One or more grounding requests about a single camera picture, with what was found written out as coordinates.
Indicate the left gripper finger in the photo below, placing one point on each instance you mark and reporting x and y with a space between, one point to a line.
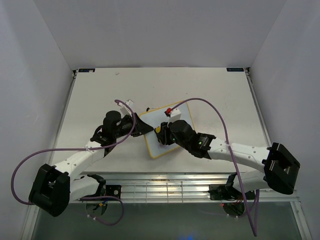
141 127
137 133

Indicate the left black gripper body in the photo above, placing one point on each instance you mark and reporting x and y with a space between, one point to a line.
126 127

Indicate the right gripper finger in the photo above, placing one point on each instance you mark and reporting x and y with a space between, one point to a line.
163 139
164 127

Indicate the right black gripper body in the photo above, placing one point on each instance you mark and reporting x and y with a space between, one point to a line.
181 143

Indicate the yellow whiteboard eraser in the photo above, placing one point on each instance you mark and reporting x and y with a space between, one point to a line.
157 130

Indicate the yellow framed whiteboard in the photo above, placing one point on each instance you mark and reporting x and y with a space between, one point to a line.
154 118

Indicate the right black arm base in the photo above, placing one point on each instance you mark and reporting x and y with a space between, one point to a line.
220 192

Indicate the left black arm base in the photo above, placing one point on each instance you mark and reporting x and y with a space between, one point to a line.
112 190

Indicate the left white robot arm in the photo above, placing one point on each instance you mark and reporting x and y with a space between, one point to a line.
55 186

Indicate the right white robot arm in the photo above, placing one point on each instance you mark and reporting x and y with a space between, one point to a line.
273 167

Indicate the black metal whiteboard stand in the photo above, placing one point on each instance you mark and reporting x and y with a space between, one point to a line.
153 108

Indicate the left blue table label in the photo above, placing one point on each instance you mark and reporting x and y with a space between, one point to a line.
86 70

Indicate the blue table label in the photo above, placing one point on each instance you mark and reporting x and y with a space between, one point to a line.
234 69
86 70

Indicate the right blue table label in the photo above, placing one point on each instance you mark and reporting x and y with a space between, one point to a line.
234 69

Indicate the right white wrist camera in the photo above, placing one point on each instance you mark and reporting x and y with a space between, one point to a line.
174 114

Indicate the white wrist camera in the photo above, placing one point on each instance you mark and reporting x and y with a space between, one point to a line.
126 109
174 114

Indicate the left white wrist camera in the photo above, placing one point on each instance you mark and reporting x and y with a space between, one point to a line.
126 109

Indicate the aluminium rail frame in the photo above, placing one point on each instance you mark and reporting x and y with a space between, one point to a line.
168 188

